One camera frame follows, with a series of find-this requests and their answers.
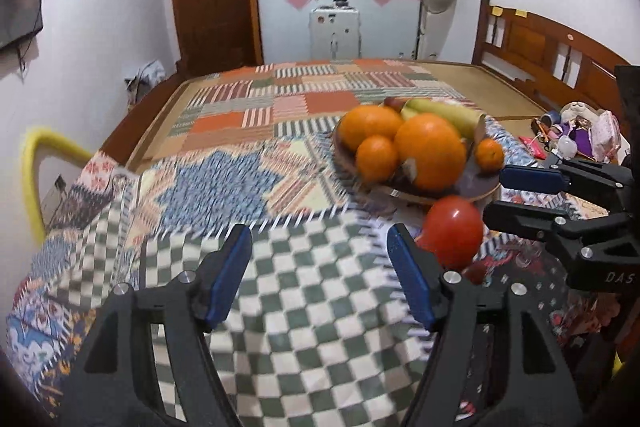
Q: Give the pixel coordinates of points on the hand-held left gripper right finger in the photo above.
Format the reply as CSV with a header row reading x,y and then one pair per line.
x,y
412,279

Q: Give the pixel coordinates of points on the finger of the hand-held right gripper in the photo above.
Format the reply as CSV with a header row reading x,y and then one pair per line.
x,y
525,218
530,179

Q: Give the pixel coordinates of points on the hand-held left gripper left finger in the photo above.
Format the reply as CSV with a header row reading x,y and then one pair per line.
x,y
227,279

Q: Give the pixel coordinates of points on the small mandarin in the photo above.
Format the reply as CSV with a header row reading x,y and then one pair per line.
x,y
376,158
489,154

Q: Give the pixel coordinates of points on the wooden fruit bowl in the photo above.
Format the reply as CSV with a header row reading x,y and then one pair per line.
x,y
475,188

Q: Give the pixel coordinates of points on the red tomato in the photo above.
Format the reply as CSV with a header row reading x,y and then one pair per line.
x,y
452,232

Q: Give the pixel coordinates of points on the yellow-green banana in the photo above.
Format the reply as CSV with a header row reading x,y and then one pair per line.
x,y
450,114

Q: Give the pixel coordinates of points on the large orange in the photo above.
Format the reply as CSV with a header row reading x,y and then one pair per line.
x,y
430,152

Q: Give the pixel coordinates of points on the medium orange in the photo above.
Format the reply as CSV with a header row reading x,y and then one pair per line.
x,y
370,123

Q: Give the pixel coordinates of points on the red box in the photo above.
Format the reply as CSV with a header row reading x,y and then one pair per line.
x,y
532,146

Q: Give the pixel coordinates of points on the white squeeze bottle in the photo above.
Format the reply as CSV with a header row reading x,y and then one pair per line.
x,y
567,146

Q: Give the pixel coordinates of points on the dark red grape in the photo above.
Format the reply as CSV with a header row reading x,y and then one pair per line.
x,y
475,273

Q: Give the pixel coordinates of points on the purple dressed doll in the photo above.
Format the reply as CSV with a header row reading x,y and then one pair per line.
x,y
582,127

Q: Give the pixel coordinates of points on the pink plastic bag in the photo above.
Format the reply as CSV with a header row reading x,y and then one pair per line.
x,y
606,137

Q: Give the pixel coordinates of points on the tile-patterned cloth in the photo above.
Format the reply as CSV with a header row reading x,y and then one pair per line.
x,y
215,187

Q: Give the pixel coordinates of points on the green checkered cloth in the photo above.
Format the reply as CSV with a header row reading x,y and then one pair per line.
x,y
310,332

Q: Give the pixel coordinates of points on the bamboo bed mat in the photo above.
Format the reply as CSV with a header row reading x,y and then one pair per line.
x,y
490,88

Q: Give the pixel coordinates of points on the wooden bed headboard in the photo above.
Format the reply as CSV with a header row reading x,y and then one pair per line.
x,y
540,47

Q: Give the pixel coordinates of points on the striped patchwork blanket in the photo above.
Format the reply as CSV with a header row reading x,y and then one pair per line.
x,y
280,104

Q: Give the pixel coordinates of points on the grey bag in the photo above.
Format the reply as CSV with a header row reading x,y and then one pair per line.
x,y
147,77

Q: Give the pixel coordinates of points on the yellow chair back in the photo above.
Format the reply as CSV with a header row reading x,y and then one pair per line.
x,y
37,142

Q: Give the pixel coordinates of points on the white appliance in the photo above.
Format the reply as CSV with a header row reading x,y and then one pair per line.
x,y
334,32

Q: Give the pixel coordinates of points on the small wall monitor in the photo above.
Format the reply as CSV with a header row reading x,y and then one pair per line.
x,y
17,14

